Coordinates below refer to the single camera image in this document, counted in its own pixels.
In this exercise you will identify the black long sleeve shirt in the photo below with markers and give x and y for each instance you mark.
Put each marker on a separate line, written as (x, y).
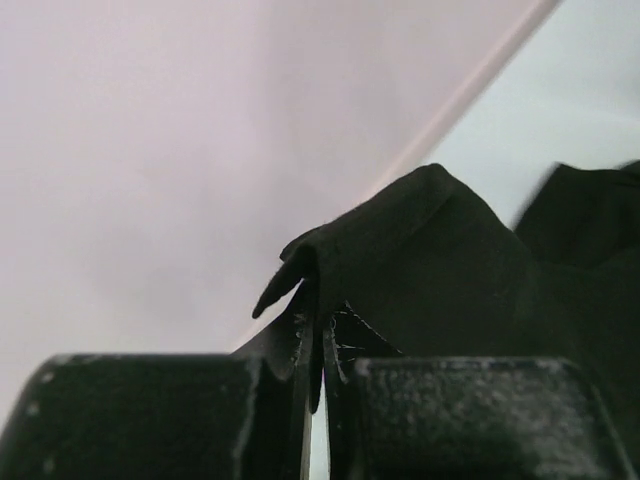
(430, 266)

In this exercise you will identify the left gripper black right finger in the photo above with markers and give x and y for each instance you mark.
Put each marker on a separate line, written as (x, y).
(391, 416)

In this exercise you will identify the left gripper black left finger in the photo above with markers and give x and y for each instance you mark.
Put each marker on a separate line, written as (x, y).
(243, 415)

